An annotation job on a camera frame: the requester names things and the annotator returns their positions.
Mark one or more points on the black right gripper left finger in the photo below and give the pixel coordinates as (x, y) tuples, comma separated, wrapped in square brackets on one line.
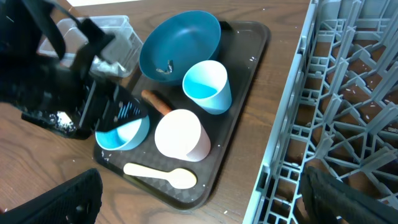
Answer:
[(76, 201)]

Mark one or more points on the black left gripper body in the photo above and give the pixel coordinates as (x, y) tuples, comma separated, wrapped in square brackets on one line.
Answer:
[(32, 47)]

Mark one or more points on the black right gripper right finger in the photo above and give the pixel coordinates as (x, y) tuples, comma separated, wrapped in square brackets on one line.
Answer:
[(325, 199)]

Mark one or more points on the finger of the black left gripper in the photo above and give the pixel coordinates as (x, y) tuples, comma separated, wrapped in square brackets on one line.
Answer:
[(107, 106)]

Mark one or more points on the light blue bowl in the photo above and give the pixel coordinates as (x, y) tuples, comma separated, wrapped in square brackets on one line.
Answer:
[(125, 137)]

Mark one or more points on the pile of white rice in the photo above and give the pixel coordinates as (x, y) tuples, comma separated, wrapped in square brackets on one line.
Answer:
[(57, 121)]

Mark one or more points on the pink plastic cup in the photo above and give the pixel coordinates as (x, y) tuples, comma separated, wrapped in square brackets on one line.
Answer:
[(180, 135)]

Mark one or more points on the light blue plastic cup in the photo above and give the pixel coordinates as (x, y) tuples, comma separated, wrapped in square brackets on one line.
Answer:
[(207, 84)]

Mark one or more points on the aluminium foil ball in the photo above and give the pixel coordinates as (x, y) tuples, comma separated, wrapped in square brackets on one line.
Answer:
[(104, 68)]

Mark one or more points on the black waste tray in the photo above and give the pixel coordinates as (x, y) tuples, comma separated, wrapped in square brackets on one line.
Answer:
[(31, 117)]

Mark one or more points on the clear plastic waste bin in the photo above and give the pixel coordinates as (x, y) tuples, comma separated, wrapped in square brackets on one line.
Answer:
[(125, 48)]

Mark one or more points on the grey plastic dishwasher rack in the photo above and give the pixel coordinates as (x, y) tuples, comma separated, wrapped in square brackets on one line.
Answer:
[(338, 110)]

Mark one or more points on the orange carrot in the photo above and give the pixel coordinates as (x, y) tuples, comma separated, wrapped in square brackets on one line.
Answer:
[(156, 102)]

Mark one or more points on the small foil wrapper scrap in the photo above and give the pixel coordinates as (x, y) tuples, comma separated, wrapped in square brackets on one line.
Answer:
[(169, 69)]

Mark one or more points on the dark brown serving tray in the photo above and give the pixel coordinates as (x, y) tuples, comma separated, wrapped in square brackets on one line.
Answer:
[(242, 46)]

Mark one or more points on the cream plastic spoon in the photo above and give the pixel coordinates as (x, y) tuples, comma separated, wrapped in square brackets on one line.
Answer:
[(178, 178)]

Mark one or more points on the dark blue plate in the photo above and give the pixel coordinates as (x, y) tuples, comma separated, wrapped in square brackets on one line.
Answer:
[(186, 38)]

